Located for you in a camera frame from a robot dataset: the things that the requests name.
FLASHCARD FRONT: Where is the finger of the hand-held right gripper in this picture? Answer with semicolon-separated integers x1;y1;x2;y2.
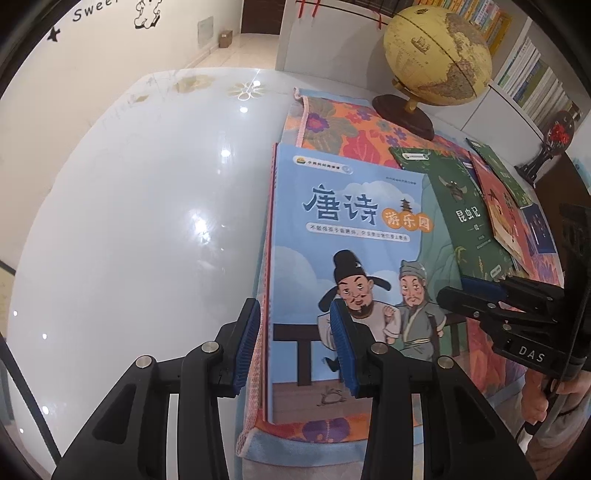
461;275;564;315
436;285;555;328

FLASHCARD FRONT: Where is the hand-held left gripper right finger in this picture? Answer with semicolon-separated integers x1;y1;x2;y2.
329;300;539;480

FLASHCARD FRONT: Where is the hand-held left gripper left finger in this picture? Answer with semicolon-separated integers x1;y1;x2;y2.
50;298;262;480

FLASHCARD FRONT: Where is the red book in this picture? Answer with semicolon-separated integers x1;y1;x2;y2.
470;154;534;274

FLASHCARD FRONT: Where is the green book with brown beetle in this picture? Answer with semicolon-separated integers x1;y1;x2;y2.
389;147;520;283

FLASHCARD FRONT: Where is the small dark blue book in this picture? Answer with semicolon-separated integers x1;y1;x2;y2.
521;203;556;256

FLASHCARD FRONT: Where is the light blue cartoon poets book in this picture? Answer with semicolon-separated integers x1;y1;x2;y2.
267;142;467;426

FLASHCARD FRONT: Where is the green book with yellow caterpillar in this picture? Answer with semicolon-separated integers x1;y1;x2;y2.
465;137;534;209

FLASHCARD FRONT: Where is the person's right forearm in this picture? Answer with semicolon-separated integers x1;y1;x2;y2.
526;408;585;469

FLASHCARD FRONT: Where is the row of yellow spined books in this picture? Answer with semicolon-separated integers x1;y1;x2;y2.
413;0;514;56

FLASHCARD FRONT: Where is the person's right hand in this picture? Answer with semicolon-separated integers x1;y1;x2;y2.
522;370;563;431

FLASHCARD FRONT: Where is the black carved fan stand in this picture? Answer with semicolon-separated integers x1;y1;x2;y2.
515;143;561;188

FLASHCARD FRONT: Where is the brown wooden cabinet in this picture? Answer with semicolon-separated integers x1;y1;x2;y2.
538;150;591;206

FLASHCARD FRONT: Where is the orange floral cloth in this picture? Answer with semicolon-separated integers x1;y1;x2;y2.
235;87;568;480

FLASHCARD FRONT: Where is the antique yellow globe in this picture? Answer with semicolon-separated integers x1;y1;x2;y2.
372;4;492;141

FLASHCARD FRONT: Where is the row of black hardcover volumes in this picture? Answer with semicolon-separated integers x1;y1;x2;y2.
355;0;416;14

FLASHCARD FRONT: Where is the dark wooden door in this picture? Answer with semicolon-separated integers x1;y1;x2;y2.
240;0;284;35

